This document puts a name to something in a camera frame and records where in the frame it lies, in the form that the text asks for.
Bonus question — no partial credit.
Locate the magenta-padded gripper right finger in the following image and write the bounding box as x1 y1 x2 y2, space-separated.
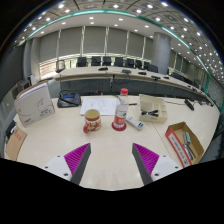
131 142 184 187

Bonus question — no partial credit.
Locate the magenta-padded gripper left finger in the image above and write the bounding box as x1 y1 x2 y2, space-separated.
42 142 92 186

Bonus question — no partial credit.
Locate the clear red-capped water bottle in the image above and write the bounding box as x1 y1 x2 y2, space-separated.
113 87 130 131

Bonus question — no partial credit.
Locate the cardboard box with red label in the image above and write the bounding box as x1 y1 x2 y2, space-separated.
164 121 205 169

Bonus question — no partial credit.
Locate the red and cream mug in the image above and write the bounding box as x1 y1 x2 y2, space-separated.
82 108 102 135

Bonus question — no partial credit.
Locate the black marker pen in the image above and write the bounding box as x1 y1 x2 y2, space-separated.
141 109 160 118

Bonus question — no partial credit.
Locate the white printed paper sheet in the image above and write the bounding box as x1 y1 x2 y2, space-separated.
79 95 122 117

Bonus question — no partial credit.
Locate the flat brown paper envelope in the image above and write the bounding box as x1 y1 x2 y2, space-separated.
4 127 28 162

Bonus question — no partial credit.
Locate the large white printed box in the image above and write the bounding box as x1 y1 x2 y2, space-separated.
13 81 56 128

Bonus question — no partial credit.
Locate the small black device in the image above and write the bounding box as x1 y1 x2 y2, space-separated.
184 98 196 112

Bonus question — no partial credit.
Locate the black box-shaped device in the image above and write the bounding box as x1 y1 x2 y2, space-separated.
4 119 18 139

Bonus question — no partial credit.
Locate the long curved conference desk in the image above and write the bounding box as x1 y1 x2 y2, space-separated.
54 65 214 104

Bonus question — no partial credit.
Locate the row of black office chairs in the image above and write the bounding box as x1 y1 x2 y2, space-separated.
75 55 159 74

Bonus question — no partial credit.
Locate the grey round pillar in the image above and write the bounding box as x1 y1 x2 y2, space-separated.
151 32 172 75

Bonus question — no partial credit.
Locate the group of ceiling lights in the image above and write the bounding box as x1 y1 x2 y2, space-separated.
19 0 224 81

